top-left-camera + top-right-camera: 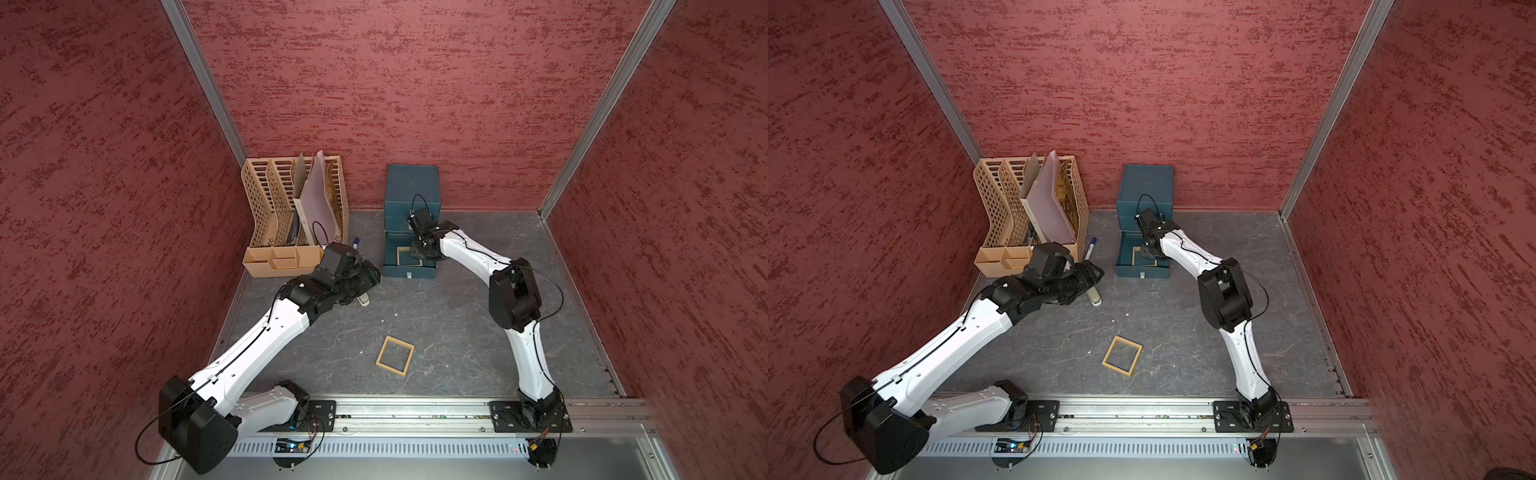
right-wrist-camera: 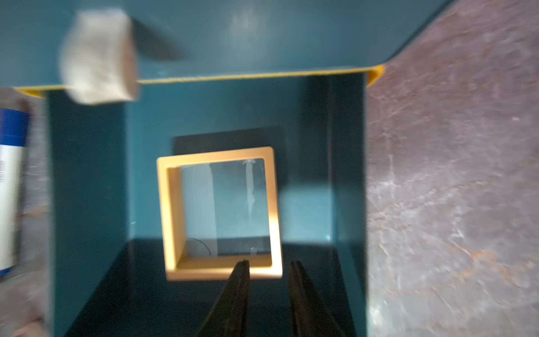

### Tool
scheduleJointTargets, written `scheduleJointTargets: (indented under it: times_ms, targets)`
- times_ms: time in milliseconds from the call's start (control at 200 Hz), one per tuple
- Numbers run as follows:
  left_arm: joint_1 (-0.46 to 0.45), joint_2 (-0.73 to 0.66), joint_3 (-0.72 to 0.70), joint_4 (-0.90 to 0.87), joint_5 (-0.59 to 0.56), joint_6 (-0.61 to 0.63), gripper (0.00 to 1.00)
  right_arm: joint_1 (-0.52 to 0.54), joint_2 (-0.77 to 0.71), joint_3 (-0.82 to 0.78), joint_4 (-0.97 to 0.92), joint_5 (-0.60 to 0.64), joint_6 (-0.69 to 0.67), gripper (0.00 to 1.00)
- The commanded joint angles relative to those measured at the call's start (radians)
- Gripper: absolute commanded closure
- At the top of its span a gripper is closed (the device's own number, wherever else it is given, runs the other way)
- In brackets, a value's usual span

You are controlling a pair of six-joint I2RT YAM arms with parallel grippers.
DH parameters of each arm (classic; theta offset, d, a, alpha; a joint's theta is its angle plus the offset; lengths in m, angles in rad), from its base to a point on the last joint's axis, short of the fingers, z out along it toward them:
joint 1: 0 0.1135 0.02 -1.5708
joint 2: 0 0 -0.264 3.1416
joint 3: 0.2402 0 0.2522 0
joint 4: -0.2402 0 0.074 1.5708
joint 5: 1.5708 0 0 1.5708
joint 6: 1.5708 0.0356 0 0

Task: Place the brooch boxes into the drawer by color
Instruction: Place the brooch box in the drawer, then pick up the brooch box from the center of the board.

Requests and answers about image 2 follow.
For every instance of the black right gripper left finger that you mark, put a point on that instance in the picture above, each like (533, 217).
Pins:
(228, 317)

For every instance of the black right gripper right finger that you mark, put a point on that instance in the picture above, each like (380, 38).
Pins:
(310, 316)

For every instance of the large wooden frame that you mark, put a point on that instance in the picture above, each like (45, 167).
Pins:
(178, 265)

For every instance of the teal drawer cabinet yellow trim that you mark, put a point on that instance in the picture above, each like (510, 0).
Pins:
(219, 75)

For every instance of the blue capped white marker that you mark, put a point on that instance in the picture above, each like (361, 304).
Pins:
(14, 135)

